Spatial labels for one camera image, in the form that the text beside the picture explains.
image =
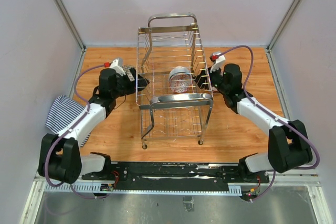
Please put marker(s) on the blue striped cloth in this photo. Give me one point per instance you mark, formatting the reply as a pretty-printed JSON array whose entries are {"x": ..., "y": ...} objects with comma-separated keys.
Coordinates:
[{"x": 64, "y": 114}]

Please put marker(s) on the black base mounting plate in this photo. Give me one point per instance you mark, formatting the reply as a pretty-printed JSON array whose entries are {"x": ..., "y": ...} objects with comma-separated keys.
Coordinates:
[{"x": 173, "y": 173}]

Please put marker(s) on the brown diamond pattern bowl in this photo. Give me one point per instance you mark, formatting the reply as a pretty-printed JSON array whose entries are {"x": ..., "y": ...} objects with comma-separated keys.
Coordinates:
[{"x": 129, "y": 69}]

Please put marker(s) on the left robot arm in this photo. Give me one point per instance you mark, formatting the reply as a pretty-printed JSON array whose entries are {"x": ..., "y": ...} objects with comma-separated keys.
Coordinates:
[{"x": 60, "y": 160}]

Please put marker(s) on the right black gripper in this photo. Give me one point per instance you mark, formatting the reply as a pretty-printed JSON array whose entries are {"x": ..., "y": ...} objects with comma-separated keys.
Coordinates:
[{"x": 200, "y": 79}]

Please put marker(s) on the grey slotted cable duct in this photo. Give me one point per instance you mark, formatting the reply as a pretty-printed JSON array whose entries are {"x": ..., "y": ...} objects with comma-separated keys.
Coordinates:
[{"x": 136, "y": 187}]

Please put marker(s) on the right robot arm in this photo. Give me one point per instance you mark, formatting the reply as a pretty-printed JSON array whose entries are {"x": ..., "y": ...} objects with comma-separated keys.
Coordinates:
[{"x": 287, "y": 140}]

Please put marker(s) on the red geometric pattern bowl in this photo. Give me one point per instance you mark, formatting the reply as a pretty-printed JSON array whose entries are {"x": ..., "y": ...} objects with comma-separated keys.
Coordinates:
[{"x": 180, "y": 83}]

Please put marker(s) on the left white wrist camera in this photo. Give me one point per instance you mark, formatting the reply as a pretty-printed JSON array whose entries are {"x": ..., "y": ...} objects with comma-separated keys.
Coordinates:
[{"x": 116, "y": 65}]

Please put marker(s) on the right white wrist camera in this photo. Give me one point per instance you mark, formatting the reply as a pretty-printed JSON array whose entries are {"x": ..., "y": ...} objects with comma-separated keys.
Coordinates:
[{"x": 218, "y": 59}]

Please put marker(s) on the plain white bowl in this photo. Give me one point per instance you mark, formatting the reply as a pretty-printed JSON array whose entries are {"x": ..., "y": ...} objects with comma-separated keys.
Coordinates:
[{"x": 178, "y": 70}]

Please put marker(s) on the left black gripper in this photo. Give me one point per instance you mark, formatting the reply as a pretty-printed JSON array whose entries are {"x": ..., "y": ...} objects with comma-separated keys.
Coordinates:
[{"x": 132, "y": 85}]

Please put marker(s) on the aluminium frame rail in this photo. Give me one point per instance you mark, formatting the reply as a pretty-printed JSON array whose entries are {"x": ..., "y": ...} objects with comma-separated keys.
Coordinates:
[{"x": 70, "y": 24}]

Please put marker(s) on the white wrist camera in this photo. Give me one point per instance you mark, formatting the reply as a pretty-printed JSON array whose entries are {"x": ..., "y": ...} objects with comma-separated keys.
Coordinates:
[
  {"x": 218, "y": 59},
  {"x": 116, "y": 65}
]

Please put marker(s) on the silver wire dish rack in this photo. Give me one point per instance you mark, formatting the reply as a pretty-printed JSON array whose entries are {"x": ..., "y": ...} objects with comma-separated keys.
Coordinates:
[{"x": 168, "y": 41}]

